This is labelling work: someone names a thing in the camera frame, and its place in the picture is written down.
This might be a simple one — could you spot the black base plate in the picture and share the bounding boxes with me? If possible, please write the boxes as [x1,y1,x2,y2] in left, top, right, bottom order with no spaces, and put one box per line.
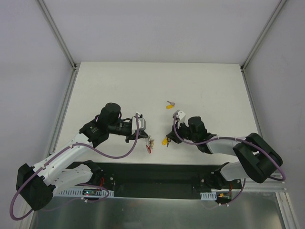
[66,161,247,198]

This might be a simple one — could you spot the red grey carabiner keyring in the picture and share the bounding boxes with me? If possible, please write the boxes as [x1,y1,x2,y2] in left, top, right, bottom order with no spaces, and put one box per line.
[145,136,154,154]

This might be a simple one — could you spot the right white cable duct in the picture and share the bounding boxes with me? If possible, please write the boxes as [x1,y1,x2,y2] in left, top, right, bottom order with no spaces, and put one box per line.
[200,191,217,201]

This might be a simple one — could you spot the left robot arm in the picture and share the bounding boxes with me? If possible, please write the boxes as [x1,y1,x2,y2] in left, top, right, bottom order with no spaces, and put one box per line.
[16,103,149,211]

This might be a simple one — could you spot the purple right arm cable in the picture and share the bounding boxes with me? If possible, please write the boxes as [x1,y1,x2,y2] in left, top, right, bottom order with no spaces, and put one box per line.
[173,113,286,209]

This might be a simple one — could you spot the right aluminium frame post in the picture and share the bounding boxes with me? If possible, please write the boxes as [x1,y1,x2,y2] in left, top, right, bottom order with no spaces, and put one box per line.
[240,0,290,72]

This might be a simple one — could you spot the white cable duct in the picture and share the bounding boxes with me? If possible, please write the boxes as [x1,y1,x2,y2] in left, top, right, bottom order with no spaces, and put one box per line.
[200,191,217,201]
[55,187,114,198]

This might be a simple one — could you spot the left aluminium frame post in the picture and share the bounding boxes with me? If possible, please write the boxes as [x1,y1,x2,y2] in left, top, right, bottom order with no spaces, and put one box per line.
[37,0,81,71]

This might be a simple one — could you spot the left white cable duct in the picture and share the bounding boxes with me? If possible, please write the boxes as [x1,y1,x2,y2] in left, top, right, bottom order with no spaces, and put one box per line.
[55,187,114,198]

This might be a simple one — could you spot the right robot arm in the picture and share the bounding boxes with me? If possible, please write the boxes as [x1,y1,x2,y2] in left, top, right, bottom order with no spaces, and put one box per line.
[166,112,286,189]

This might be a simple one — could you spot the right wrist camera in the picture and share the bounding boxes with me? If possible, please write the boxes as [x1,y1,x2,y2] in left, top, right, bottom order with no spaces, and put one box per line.
[173,110,186,125]

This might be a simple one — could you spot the aluminium frame post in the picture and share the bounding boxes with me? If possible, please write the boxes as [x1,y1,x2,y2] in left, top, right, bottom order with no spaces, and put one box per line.
[240,0,290,72]
[37,0,81,71]

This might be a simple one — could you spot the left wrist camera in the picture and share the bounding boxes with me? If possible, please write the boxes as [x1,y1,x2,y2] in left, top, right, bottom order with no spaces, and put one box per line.
[132,112,146,132]

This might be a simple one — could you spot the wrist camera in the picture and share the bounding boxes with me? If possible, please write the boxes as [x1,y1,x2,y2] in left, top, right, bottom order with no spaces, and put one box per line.
[173,110,186,125]
[132,112,146,132]

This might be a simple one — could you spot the key with yellow tag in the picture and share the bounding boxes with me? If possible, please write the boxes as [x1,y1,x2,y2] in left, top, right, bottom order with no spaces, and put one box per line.
[162,137,171,147]
[166,101,175,109]

